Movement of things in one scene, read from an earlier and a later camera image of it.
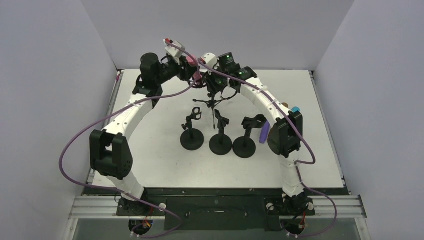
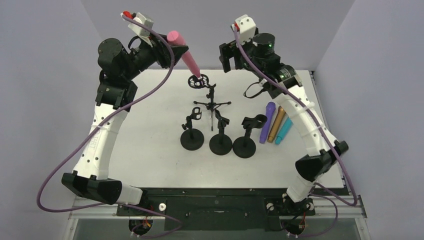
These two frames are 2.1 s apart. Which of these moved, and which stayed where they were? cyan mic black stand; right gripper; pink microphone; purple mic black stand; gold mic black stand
Moved: pink microphone; right gripper
Stayed: purple mic black stand; gold mic black stand; cyan mic black stand
